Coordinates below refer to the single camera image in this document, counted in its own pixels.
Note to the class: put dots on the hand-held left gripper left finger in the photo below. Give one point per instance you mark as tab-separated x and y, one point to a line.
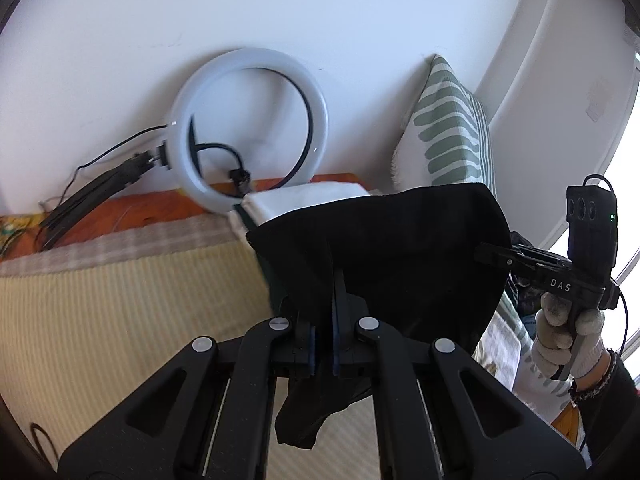
312	350

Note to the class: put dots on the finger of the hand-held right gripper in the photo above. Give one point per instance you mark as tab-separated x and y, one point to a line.
492	255

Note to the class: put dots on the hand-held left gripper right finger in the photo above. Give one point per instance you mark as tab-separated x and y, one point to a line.
334	350

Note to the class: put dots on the black sheer garment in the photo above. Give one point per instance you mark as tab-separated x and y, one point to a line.
400	260

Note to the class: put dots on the person's right forearm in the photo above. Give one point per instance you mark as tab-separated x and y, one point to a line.
605	400

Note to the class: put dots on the person's right hand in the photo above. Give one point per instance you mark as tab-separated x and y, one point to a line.
555	310

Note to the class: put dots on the white patterned cloth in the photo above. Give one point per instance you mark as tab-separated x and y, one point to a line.
505	340

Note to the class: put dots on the green striped pillow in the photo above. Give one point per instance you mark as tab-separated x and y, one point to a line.
445	125

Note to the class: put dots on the dark green cloth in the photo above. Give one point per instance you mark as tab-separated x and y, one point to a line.
245	220

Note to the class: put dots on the black gooseneck phone holder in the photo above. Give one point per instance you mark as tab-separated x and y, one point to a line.
240	177

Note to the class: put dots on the grey plaid blanket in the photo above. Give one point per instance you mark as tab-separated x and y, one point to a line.
150	245

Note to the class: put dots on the orange patterned sheet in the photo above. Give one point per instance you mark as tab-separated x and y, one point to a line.
150	210

